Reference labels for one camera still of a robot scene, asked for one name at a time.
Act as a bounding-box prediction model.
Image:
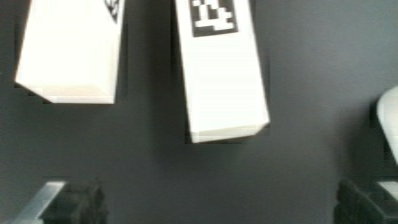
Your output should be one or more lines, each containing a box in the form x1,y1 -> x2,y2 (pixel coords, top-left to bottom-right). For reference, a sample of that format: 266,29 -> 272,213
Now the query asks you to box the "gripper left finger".
14,181 -> 108,224

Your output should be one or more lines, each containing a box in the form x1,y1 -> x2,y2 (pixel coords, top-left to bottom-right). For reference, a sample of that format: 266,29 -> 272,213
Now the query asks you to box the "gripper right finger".
334,180 -> 398,224

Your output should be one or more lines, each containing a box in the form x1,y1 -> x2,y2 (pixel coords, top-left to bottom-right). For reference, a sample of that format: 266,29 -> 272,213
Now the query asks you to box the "white desk leg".
14,0 -> 126,104
174,0 -> 270,143

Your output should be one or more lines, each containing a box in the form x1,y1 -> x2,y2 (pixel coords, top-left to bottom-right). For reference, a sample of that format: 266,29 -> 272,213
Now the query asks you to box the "white desk top panel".
376,86 -> 398,161

